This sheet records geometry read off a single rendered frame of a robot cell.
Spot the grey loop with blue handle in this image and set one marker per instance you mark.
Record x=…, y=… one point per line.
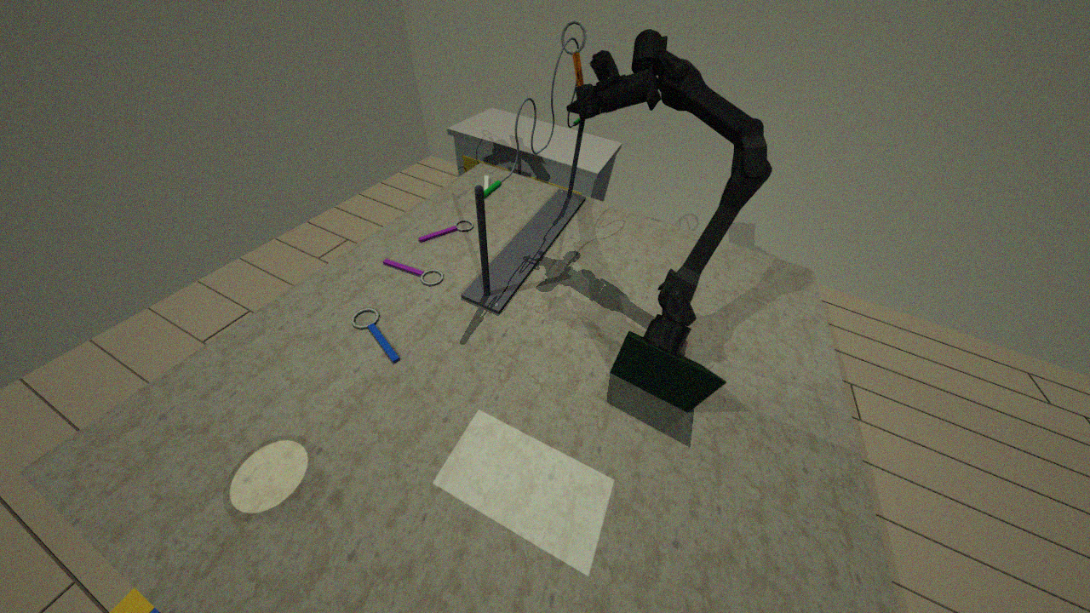
x=377, y=334

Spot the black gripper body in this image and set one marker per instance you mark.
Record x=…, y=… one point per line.
x=609, y=98

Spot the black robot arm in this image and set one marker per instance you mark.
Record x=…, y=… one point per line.
x=682, y=88

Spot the purple handle with dark loop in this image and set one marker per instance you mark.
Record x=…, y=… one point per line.
x=413, y=270
x=444, y=231

